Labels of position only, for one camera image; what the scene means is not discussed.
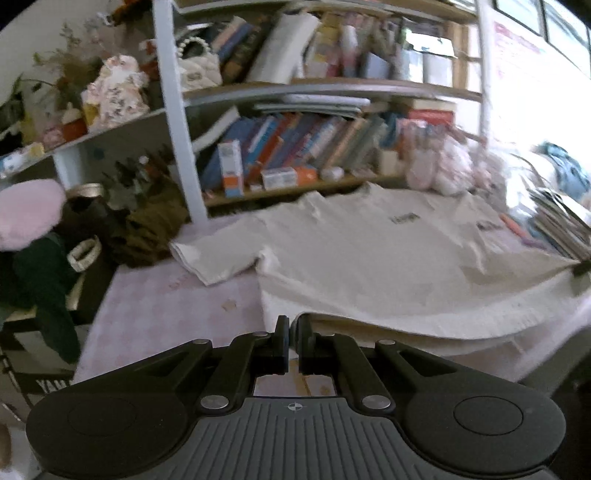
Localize dark green cloth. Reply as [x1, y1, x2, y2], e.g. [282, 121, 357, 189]
[0, 233, 81, 365]

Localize orange highlighter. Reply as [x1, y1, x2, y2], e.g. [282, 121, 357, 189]
[501, 215, 532, 241]

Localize wall poster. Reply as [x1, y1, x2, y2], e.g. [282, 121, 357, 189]
[492, 21, 550, 88]

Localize stack of notebooks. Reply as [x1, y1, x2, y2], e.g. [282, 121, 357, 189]
[526, 185, 591, 264]

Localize row of books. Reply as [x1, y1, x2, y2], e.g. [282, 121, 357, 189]
[198, 111, 402, 192]

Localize white and wood bookshelf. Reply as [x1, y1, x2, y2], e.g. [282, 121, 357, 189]
[0, 0, 490, 227]

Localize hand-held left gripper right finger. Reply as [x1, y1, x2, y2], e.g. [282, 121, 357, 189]
[295, 314, 458, 414]

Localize black printed box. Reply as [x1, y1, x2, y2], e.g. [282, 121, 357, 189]
[0, 323, 77, 411]

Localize white quilted bag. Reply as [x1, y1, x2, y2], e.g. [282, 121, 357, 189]
[175, 37, 223, 90]

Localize long orange white box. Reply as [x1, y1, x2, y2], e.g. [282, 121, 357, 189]
[261, 165, 319, 191]

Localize brass bowl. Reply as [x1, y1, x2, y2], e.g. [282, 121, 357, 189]
[67, 183, 105, 199]

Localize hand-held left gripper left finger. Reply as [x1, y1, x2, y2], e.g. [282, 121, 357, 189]
[139, 315, 293, 414]

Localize pink plush toy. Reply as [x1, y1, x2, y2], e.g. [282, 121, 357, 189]
[404, 124, 490, 195]

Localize olive brown cloth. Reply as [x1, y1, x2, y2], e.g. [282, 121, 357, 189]
[108, 189, 190, 268]

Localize tall orange white box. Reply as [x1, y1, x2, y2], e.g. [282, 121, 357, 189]
[217, 139, 245, 199]

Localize floral fabric doll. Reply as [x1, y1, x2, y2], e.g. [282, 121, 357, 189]
[81, 55, 151, 132]

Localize pink checked cartoon desk mat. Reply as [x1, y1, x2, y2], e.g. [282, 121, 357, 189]
[71, 185, 591, 402]

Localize blue cloth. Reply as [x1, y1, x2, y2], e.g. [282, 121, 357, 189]
[536, 143, 591, 199]

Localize pink cushion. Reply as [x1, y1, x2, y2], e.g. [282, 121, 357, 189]
[0, 179, 68, 252]

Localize cream t-shirt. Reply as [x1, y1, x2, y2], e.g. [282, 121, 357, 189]
[170, 182, 591, 352]

